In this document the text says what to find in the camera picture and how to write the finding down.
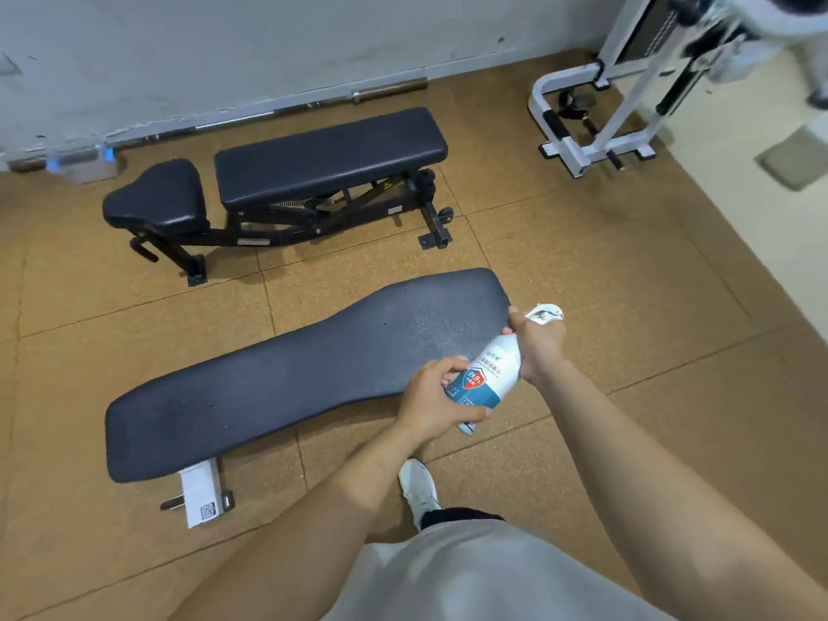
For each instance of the person's left hand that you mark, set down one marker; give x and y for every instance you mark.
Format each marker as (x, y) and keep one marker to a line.
(424, 400)

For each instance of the person's right hand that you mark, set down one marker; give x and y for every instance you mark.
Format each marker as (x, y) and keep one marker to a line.
(543, 349)

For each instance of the white spray bottle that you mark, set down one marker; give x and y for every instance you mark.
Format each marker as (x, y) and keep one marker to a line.
(498, 371)

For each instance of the black bench white frame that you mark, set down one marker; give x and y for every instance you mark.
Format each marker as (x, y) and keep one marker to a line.
(291, 381)

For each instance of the adjustable black weight bench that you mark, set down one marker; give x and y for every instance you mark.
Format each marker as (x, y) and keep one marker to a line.
(323, 155)

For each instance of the person's right forearm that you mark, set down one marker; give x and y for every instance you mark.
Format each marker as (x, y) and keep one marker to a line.
(679, 510)

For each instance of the person's left forearm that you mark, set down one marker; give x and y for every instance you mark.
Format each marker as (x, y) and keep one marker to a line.
(310, 543)

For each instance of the white left shoe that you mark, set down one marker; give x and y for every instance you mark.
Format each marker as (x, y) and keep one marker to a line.
(419, 488)

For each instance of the black trousers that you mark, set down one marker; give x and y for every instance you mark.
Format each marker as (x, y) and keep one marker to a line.
(462, 517)

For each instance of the grey shirt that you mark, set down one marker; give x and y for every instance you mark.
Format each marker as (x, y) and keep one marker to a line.
(491, 575)

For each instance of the long steel barbell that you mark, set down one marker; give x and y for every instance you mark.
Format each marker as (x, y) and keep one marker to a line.
(388, 89)

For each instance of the clear storage box blue clips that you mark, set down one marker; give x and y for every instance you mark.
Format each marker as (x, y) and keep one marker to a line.
(81, 166)

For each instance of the white gym machine frame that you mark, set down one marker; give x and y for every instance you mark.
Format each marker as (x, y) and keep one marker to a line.
(572, 155)

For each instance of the grey wall box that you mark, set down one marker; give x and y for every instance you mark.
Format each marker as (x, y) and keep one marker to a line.
(799, 158)

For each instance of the white wall outlet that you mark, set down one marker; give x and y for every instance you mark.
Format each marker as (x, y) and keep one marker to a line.
(8, 64)

